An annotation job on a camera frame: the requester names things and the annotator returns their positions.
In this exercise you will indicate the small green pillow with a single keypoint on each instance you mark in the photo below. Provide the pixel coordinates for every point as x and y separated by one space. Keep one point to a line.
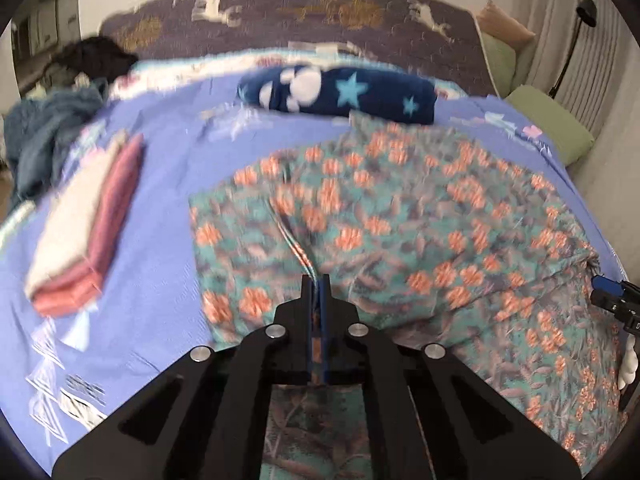
500 62

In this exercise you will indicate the person's right hand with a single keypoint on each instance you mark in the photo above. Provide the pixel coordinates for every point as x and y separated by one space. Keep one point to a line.
628 365

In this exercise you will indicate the navy star fleece blanket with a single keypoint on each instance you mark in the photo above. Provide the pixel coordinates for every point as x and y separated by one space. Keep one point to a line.
350 92

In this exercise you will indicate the peach pillow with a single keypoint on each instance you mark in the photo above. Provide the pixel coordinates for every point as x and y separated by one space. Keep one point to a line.
502 22

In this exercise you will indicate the black cloth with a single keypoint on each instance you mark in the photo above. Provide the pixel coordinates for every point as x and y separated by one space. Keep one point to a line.
95 57

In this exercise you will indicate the white folded cloth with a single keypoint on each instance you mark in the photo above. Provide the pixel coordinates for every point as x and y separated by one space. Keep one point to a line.
65 230

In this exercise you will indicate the large green pillow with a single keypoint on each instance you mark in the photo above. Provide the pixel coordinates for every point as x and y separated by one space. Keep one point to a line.
550 120

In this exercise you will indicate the black floor lamp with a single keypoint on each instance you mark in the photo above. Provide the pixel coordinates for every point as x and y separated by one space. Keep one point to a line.
586 12

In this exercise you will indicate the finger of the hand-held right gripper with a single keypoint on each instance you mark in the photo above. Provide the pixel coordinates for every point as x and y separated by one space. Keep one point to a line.
607 292

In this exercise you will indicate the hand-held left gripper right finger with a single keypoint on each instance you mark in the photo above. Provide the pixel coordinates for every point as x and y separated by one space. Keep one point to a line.
324 310

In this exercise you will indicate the deer printed blanket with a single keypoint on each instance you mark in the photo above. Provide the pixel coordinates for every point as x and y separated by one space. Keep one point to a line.
300 30

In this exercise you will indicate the grey curtain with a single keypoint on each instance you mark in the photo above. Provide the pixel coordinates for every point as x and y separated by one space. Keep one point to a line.
600 85

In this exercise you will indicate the floral teal garment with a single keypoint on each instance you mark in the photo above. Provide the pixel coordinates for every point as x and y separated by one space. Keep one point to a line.
400 220

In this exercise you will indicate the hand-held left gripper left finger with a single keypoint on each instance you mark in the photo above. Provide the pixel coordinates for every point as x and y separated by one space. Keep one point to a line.
309 310

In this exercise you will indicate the teal knit cloth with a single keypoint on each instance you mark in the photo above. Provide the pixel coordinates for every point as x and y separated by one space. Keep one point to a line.
40 130

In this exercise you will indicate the blue patterned bedspread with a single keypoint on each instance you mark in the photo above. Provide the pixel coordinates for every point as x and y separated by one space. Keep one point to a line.
150 200

